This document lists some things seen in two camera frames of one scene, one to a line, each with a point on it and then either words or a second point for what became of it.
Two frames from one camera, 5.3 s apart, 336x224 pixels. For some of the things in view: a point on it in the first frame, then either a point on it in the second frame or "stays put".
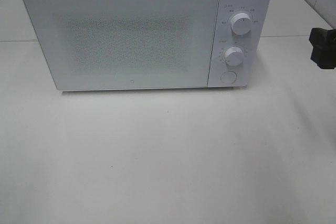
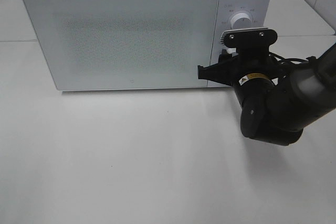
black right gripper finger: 323,41 to 249,60
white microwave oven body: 117,31 stays put
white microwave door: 102,38 stays put
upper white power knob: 241,23 stays put
